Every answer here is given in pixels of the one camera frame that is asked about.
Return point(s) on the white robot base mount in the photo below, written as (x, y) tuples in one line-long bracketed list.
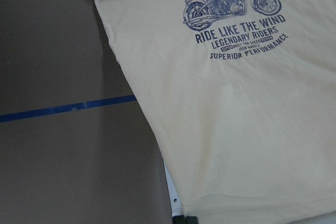
[(176, 205)]

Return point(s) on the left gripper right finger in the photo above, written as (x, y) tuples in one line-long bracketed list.
[(191, 220)]

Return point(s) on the beige long-sleeve printed shirt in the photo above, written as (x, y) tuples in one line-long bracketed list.
[(240, 95)]

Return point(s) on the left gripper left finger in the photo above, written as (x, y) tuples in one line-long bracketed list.
[(180, 219)]

